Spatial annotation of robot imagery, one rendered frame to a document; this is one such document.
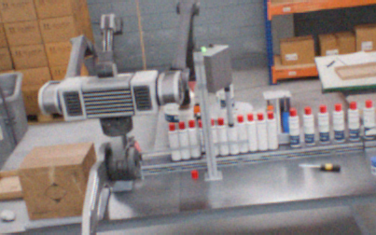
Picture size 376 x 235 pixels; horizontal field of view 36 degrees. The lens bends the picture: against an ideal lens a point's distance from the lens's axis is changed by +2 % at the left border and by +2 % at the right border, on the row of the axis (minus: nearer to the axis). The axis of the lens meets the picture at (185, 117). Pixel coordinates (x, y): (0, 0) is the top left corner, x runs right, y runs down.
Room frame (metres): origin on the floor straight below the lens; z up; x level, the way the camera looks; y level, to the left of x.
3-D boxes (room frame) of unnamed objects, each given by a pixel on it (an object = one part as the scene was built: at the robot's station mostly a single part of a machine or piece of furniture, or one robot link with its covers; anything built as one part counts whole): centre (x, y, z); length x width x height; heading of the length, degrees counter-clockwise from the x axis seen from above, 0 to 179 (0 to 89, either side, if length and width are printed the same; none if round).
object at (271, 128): (2.77, -0.44, 0.98); 0.05 x 0.05 x 0.20
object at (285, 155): (2.79, -0.06, 0.85); 1.65 x 0.11 x 0.05; 87
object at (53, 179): (2.52, 0.63, 0.99); 0.30 x 0.24 x 0.27; 82
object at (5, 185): (2.84, 0.93, 0.85); 0.30 x 0.26 x 0.04; 87
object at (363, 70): (3.98, -1.30, 0.82); 0.34 x 0.24 x 0.03; 86
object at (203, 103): (2.64, -0.10, 1.16); 0.04 x 0.04 x 0.67; 87
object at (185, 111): (3.07, 0.00, 1.03); 0.09 x 0.09 x 0.30
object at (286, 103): (2.86, -0.49, 1.01); 0.14 x 0.13 x 0.26; 87
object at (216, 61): (2.70, -0.17, 1.38); 0.17 x 0.10 x 0.19; 142
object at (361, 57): (4.30, -1.32, 0.81); 0.38 x 0.36 x 0.02; 80
